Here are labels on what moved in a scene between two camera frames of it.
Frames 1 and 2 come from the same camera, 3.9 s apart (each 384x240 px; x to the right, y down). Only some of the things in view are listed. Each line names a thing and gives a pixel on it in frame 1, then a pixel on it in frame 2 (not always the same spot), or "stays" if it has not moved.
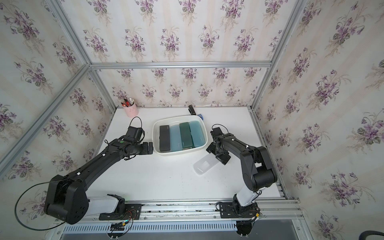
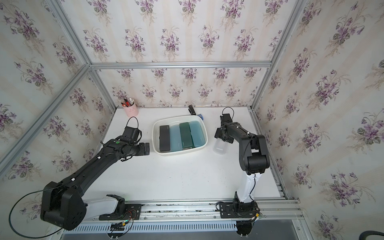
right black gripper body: [220, 155] -> [219, 134]
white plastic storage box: [173, 133] stays
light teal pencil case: [197, 133] stays
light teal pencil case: [176, 143] stays
